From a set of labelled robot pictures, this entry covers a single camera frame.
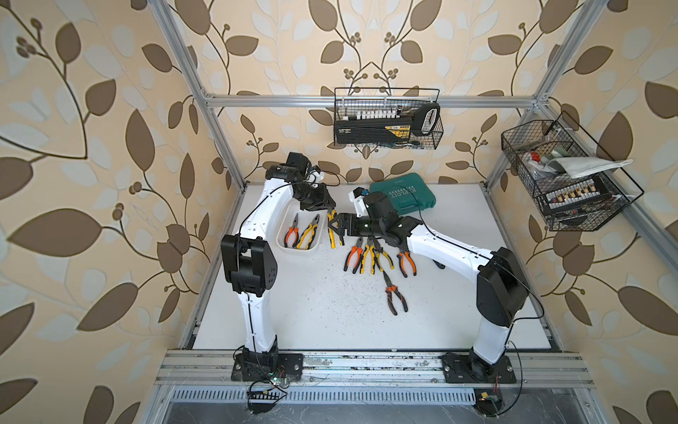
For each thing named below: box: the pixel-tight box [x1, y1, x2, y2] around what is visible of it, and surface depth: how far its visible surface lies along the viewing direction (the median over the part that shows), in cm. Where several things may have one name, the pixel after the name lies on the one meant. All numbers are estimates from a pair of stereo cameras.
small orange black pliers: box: [284, 212, 300, 249], surface depth 106 cm
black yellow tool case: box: [334, 116, 415, 145], surface depth 86 cm
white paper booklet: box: [547, 156, 633, 179], surface depth 63 cm
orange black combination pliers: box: [343, 236, 364, 275], surface depth 101 cm
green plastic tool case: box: [369, 172, 437, 215], surface depth 114 cm
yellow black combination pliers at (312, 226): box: [295, 213, 320, 250], surface depth 106 cm
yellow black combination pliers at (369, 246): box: [360, 234, 376, 275], surface depth 98 cm
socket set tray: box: [544, 177, 611, 212], surface depth 69 cm
